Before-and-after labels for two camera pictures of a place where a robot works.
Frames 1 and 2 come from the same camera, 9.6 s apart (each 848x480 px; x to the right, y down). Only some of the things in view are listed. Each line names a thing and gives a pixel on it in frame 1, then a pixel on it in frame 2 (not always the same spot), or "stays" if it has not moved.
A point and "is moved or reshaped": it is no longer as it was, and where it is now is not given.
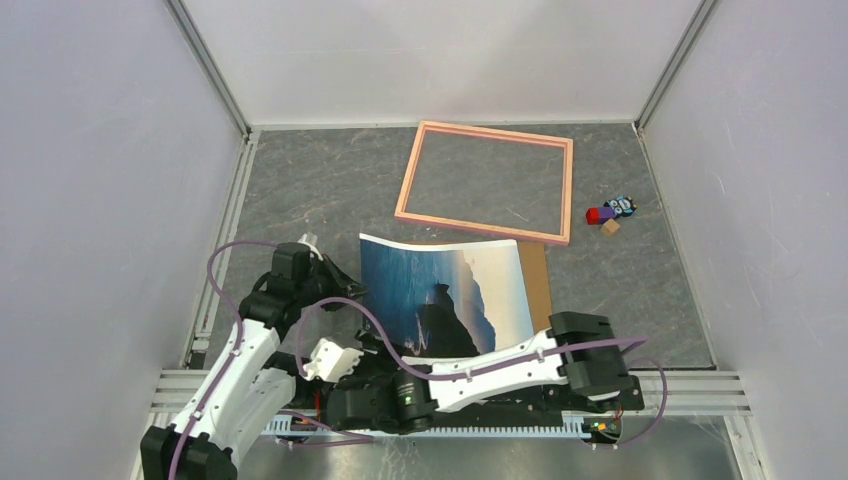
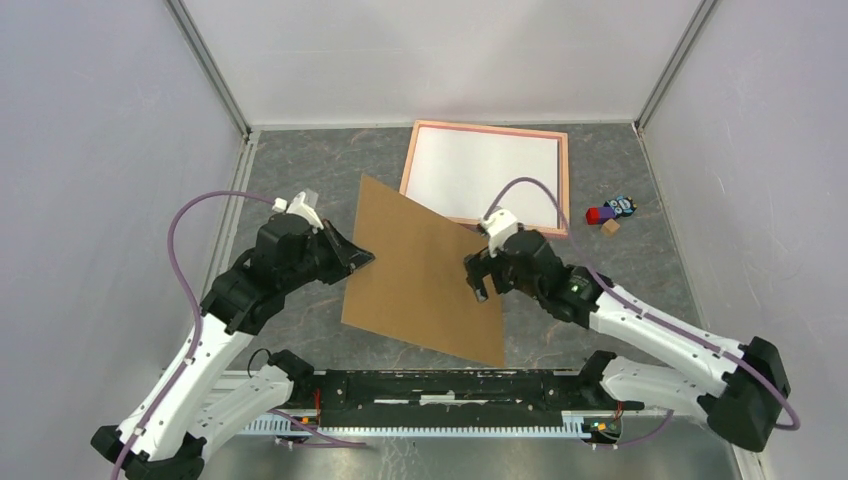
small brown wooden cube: (609, 227) stays
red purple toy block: (599, 215) stays
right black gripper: (383, 355) -> (476, 267)
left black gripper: (342, 285) -> (352, 257)
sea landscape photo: (398, 278) -> (461, 171)
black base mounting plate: (391, 404) stays
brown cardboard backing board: (536, 270) is moved or reshaped
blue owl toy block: (622, 206) stays
